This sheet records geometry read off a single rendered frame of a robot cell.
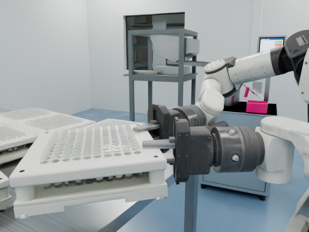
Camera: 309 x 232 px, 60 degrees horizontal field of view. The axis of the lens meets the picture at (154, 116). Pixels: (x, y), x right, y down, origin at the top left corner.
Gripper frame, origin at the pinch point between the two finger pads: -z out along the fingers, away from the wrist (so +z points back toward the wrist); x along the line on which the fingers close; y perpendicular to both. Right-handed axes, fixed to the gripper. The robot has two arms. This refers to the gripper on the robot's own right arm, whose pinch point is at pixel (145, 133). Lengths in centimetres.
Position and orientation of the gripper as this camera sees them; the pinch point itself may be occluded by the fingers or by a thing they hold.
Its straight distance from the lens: 62.4
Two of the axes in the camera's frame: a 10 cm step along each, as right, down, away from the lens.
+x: 0.1, 9.7, 2.3
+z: 7.2, -1.6, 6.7
